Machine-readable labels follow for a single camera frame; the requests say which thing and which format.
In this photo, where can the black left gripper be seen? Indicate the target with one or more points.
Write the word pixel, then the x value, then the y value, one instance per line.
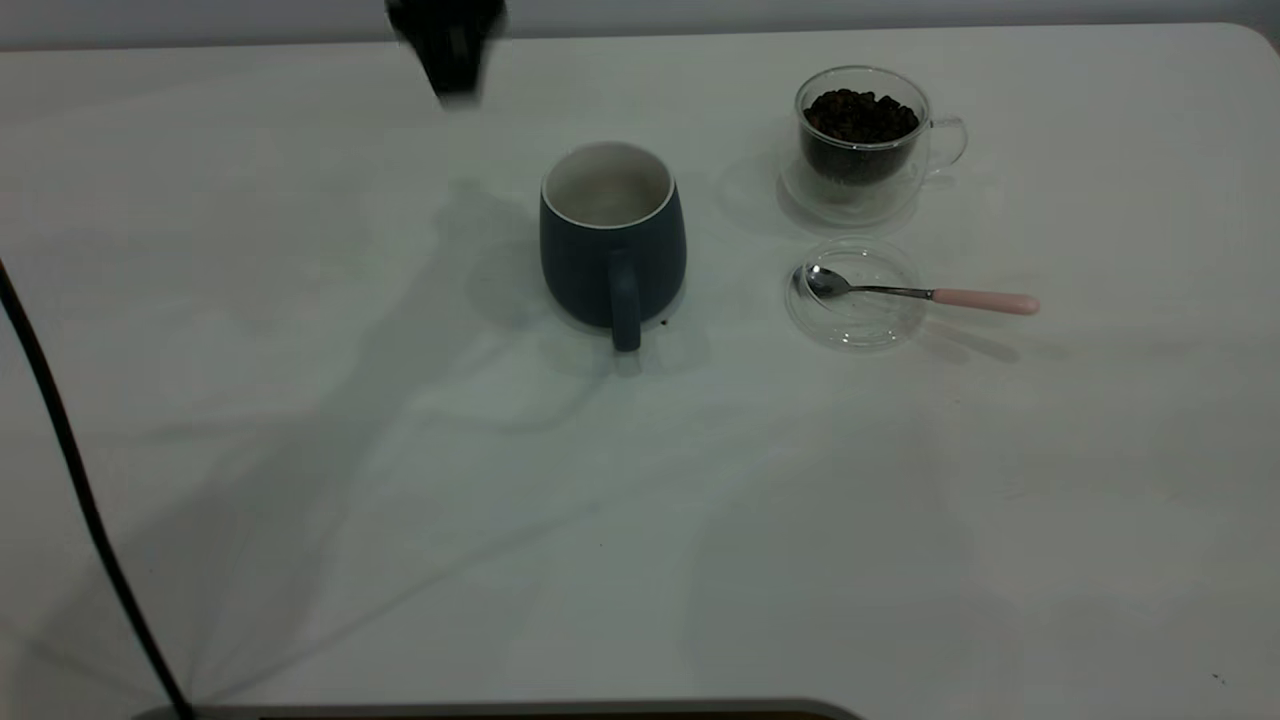
pixel 445 20

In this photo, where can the dark grey ceramic mug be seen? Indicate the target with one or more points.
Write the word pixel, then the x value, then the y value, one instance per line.
pixel 580 270

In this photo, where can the dark coffee beans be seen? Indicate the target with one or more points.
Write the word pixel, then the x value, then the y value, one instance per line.
pixel 860 120

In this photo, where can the clear round glass lid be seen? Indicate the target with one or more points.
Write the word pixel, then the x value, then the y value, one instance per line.
pixel 860 325

